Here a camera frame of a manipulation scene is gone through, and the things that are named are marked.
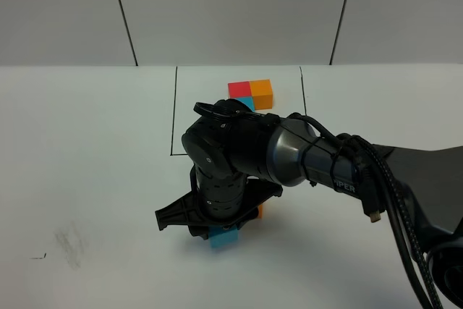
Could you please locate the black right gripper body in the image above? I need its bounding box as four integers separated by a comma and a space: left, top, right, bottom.
155, 166, 282, 231

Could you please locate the black right camera cable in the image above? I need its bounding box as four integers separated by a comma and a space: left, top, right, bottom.
300, 115, 444, 309

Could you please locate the template red cube block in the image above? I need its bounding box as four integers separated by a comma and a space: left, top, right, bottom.
228, 81, 252, 98

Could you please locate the template orange cube block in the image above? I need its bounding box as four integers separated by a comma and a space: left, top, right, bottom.
250, 80, 273, 110

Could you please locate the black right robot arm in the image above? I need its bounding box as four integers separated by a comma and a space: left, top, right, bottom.
156, 99, 462, 308

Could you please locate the template blue cube block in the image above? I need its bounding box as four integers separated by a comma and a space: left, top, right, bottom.
236, 96, 255, 112

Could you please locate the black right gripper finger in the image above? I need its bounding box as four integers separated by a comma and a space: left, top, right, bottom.
188, 226, 209, 240
236, 218, 250, 230

